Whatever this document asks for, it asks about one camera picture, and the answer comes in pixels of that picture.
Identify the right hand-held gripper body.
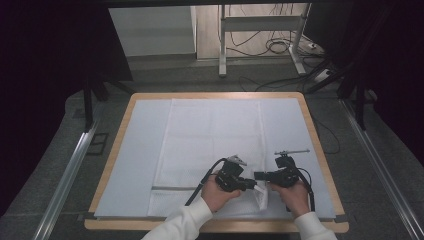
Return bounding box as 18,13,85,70
273,149,311,189

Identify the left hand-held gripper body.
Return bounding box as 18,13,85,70
214,154,249,193

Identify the white cloth sheet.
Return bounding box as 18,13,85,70
147,98,270,218

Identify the person's left hand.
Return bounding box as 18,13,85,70
200,172,242,214

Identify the person's right hand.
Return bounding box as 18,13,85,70
270,180,311,220

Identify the white table cover sheet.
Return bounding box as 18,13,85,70
93,97,337,221

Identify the white power strip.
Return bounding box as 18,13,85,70
312,68,335,84

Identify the black metal stand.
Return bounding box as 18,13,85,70
81,74,135,134
305,56,368,132

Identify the wooden table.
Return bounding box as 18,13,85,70
83,91,350,234

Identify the black floor plate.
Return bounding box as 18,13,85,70
86,132,110,156

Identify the black curtain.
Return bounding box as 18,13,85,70
301,0,424,168
0,0,134,218

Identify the white cabinet panel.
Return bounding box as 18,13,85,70
108,5,198,58

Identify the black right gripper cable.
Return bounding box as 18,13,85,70
286,166,316,213

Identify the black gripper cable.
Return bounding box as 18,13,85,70
286,166,316,213
184,157,228,207

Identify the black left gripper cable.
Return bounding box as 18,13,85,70
184,157,228,207

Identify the thin black floor cable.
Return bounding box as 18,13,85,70
312,115,342,156

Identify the aluminium floor rail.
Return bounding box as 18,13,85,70
339,99,424,240
32,121,102,240

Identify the black floor cables bundle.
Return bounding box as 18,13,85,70
226,3,326,58

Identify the white metal desk frame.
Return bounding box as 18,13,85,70
217,3,313,78

